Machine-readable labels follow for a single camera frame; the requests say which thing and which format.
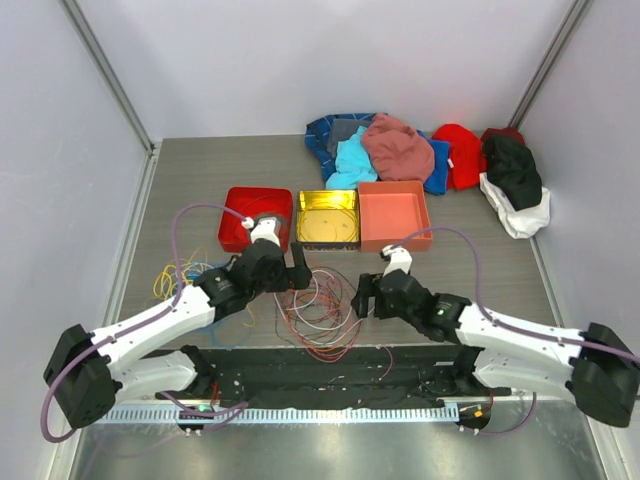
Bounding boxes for red plastic box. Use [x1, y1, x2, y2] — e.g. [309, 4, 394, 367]
[218, 186, 293, 253]

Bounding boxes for black cloth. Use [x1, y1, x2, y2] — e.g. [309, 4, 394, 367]
[482, 134, 542, 211]

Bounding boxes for cyan cloth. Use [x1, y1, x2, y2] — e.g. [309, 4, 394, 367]
[326, 126, 378, 190]

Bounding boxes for pink cable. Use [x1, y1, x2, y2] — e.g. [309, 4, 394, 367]
[272, 267, 396, 384]

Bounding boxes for dark red cloth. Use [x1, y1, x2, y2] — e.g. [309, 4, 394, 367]
[480, 127, 526, 146]

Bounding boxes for salmon pink box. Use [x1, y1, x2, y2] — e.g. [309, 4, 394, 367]
[357, 181, 431, 253]

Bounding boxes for grey tape roll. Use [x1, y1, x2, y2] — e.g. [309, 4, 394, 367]
[255, 212, 289, 246]

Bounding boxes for red cable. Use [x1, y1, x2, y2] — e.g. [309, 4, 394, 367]
[279, 272, 356, 361]

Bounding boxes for white slotted cable duct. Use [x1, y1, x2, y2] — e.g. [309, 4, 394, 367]
[96, 403, 459, 425]

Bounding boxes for brown cable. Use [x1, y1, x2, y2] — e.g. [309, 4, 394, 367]
[273, 267, 361, 349]

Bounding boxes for thin yellow cable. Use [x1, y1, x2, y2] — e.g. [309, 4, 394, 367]
[298, 192, 359, 245]

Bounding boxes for grey cloth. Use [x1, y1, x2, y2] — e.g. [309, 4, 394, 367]
[327, 118, 371, 158]

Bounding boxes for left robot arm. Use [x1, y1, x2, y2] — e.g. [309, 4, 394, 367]
[40, 239, 312, 441]

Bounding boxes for royal blue cloth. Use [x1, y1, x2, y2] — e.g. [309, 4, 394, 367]
[418, 130, 450, 196]

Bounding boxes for gold metal tin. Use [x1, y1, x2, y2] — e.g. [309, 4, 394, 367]
[296, 190, 361, 251]

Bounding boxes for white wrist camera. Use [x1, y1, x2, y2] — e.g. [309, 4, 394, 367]
[241, 216, 281, 247]
[380, 245, 413, 276]

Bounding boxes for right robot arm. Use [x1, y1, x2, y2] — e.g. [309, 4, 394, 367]
[351, 270, 639, 428]

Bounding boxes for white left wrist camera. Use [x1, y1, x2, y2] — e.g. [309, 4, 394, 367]
[241, 216, 281, 247]

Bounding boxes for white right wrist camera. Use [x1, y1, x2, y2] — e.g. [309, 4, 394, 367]
[380, 245, 413, 276]

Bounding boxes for dusty pink cloth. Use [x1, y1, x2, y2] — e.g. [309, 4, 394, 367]
[361, 113, 435, 184]

